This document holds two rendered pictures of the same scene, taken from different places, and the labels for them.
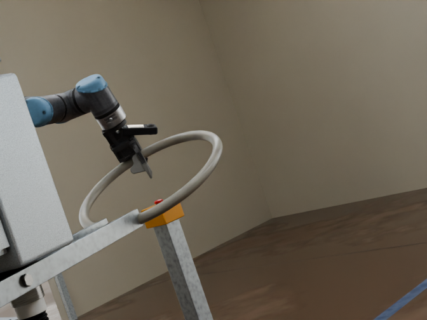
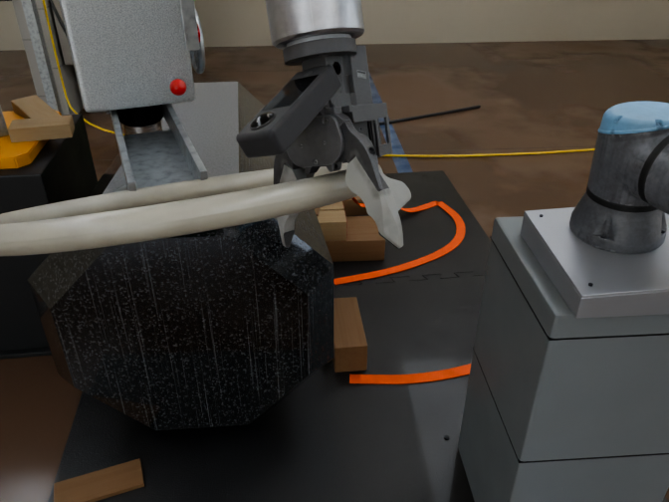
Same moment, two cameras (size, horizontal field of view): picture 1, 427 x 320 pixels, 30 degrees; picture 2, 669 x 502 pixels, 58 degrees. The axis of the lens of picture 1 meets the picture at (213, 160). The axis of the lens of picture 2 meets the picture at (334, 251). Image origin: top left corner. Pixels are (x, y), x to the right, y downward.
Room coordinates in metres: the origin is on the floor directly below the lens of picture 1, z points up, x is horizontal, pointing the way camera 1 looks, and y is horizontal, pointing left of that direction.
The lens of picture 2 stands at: (2.97, -0.18, 1.56)
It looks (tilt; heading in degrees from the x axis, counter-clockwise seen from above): 32 degrees down; 131
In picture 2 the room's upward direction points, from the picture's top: straight up
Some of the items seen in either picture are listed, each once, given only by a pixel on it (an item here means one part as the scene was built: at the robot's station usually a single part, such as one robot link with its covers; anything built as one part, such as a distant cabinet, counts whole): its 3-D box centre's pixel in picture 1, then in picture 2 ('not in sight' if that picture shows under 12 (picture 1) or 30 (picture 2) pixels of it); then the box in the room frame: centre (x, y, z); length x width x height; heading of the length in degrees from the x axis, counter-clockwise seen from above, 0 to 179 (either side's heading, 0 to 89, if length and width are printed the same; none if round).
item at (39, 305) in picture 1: (30, 306); not in sight; (1.82, 0.51, 1.06); 0.07 x 0.07 x 0.04
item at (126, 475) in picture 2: not in sight; (99, 484); (1.69, 0.24, 0.02); 0.25 x 0.10 x 0.01; 62
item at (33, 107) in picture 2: not in sight; (36, 109); (0.64, 0.78, 0.80); 0.20 x 0.10 x 0.05; 177
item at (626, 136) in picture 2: not in sight; (639, 150); (2.71, 1.05, 1.10); 0.17 x 0.15 x 0.18; 155
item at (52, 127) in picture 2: not in sight; (42, 128); (0.86, 0.69, 0.81); 0.20 x 0.10 x 0.05; 56
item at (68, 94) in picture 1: (66, 106); not in sight; (2.57, 0.39, 1.53); 0.12 x 0.12 x 0.09; 65
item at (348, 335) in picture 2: not in sight; (345, 333); (1.84, 1.21, 0.07); 0.30 x 0.12 x 0.12; 137
